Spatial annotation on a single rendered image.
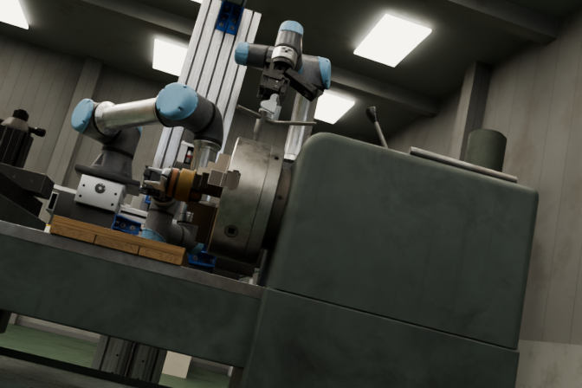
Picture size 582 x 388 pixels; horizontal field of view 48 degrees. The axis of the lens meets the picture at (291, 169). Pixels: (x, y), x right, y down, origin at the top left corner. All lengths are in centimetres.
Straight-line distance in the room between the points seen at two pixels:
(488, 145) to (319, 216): 500
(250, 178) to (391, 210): 34
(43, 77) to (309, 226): 1141
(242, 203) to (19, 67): 1142
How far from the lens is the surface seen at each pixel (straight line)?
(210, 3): 281
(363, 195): 152
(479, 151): 640
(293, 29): 201
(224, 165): 176
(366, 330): 150
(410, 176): 156
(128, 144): 238
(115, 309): 152
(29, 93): 1266
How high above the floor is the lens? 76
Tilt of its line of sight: 15 degrees up
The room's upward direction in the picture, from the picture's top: 14 degrees clockwise
